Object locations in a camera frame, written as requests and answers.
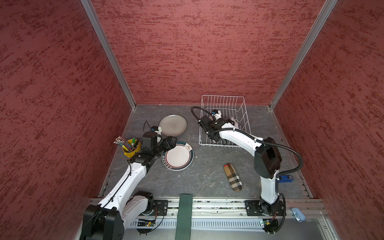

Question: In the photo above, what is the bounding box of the yellow pen cup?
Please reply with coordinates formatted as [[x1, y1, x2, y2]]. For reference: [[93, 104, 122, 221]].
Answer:
[[122, 138, 142, 159]]

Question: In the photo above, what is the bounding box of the light blue small object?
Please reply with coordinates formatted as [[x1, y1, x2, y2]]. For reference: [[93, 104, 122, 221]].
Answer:
[[292, 208, 306, 223]]

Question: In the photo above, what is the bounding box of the white plate orange print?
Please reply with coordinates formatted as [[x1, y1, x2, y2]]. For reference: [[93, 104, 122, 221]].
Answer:
[[231, 118, 239, 128]]

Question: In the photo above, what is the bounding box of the white plate green red rim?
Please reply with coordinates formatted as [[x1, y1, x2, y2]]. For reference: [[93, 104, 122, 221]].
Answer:
[[162, 141, 194, 171]]

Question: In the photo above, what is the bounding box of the black corrugated cable conduit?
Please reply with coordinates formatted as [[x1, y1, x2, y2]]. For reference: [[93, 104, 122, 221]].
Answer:
[[191, 106, 304, 178]]

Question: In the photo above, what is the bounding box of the plaid beige glasses case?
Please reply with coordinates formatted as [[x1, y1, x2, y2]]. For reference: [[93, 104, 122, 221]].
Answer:
[[224, 163, 243, 192]]

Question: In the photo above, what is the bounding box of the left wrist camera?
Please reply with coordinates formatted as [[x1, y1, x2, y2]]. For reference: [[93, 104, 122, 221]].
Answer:
[[151, 126, 162, 139]]

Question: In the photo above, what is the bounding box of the bundle of coloured pens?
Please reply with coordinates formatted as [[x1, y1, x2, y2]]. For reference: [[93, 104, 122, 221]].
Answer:
[[114, 136, 139, 153]]

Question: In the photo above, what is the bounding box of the blue black stapler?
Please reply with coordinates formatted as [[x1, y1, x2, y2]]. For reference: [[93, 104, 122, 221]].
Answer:
[[279, 175, 294, 183]]

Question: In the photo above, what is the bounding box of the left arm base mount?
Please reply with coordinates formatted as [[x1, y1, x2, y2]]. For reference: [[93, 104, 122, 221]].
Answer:
[[140, 200, 169, 217]]

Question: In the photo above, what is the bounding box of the green strap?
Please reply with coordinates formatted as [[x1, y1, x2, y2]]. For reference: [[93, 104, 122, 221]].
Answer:
[[174, 193, 193, 240]]

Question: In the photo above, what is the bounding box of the plain grey ceramic plate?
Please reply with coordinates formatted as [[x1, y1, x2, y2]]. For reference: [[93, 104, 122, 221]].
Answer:
[[159, 115, 188, 137]]

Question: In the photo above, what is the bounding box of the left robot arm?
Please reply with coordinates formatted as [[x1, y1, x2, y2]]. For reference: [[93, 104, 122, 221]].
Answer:
[[80, 132, 177, 240]]

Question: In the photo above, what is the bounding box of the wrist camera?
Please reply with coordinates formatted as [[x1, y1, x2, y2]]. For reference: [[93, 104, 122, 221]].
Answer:
[[151, 126, 162, 139], [211, 109, 222, 121]]

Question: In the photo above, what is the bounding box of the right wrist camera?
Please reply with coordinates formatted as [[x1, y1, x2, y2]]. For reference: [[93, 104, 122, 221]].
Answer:
[[211, 109, 222, 121]]

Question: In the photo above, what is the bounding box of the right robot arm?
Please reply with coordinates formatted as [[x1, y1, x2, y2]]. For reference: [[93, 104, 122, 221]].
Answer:
[[198, 116, 282, 216]]

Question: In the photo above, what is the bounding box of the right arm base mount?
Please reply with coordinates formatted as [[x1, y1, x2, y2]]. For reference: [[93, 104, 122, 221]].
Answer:
[[245, 200, 286, 217]]

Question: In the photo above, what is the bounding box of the white wire dish rack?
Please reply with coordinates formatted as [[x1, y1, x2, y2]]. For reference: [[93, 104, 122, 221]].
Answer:
[[198, 95, 251, 148]]

